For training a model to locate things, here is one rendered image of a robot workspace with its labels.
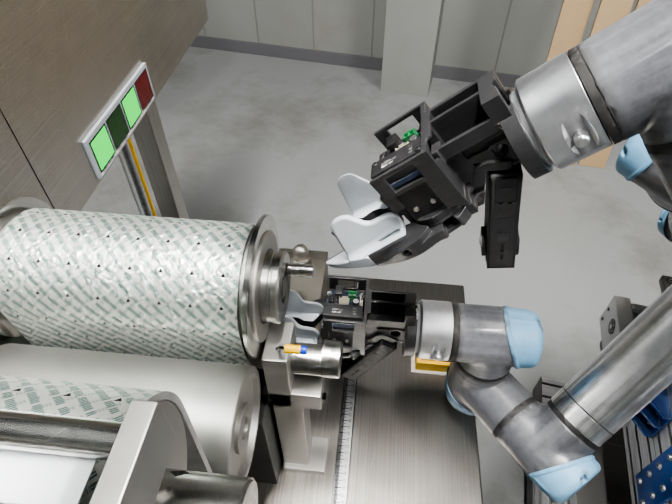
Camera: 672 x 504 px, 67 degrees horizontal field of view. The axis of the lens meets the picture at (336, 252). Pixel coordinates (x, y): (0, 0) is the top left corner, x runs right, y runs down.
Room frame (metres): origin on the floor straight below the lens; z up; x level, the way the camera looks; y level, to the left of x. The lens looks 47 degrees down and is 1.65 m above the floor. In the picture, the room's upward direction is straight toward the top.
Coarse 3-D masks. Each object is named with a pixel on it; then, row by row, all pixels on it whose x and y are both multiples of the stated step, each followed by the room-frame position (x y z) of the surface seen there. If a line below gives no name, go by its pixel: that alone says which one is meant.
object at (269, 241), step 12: (264, 240) 0.34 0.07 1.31; (276, 240) 0.38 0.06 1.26; (264, 252) 0.34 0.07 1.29; (240, 276) 0.30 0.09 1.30; (240, 288) 0.29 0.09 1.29; (252, 288) 0.29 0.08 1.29; (240, 300) 0.29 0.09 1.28; (252, 300) 0.28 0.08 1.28; (240, 312) 0.28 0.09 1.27; (252, 312) 0.28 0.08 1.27; (240, 324) 0.28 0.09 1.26; (252, 324) 0.27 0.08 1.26; (264, 324) 0.30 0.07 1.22; (264, 336) 0.29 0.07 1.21
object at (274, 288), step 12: (276, 252) 0.35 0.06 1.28; (264, 264) 0.33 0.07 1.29; (276, 264) 0.33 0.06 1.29; (264, 276) 0.31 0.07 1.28; (276, 276) 0.31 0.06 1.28; (288, 276) 0.35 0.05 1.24; (264, 288) 0.30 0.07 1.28; (276, 288) 0.30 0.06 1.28; (288, 288) 0.34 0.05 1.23; (264, 300) 0.30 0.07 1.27; (276, 300) 0.30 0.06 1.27; (264, 312) 0.29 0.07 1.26; (276, 312) 0.29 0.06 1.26
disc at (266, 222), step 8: (264, 216) 0.37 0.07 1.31; (256, 224) 0.35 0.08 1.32; (264, 224) 0.36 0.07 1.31; (272, 224) 0.39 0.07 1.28; (256, 232) 0.33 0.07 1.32; (264, 232) 0.35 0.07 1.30; (256, 240) 0.33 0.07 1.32; (256, 248) 0.32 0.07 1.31; (248, 256) 0.31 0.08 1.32; (256, 256) 0.32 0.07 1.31; (248, 264) 0.30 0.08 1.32; (248, 272) 0.29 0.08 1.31; (248, 280) 0.29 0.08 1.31; (248, 288) 0.28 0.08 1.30; (248, 296) 0.28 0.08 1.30; (248, 304) 0.28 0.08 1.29; (248, 312) 0.27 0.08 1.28; (248, 320) 0.27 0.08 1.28; (248, 328) 0.26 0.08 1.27; (248, 336) 0.26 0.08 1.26; (248, 344) 0.26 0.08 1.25; (256, 344) 0.27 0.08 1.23; (264, 344) 0.30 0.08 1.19; (248, 352) 0.26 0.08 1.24; (256, 352) 0.27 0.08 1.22
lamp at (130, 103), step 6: (132, 90) 0.80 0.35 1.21; (126, 96) 0.78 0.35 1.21; (132, 96) 0.79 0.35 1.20; (126, 102) 0.77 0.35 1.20; (132, 102) 0.79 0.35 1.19; (126, 108) 0.76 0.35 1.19; (132, 108) 0.78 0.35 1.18; (138, 108) 0.80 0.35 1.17; (126, 114) 0.76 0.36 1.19; (132, 114) 0.78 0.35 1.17; (138, 114) 0.79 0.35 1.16; (132, 120) 0.77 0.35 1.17
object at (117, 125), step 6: (120, 108) 0.75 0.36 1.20; (114, 114) 0.72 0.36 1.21; (120, 114) 0.74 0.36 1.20; (108, 120) 0.70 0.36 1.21; (114, 120) 0.72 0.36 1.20; (120, 120) 0.73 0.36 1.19; (114, 126) 0.71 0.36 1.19; (120, 126) 0.73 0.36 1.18; (126, 126) 0.75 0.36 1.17; (114, 132) 0.71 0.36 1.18; (120, 132) 0.72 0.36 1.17; (126, 132) 0.74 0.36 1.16; (114, 138) 0.70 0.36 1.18; (120, 138) 0.72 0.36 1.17
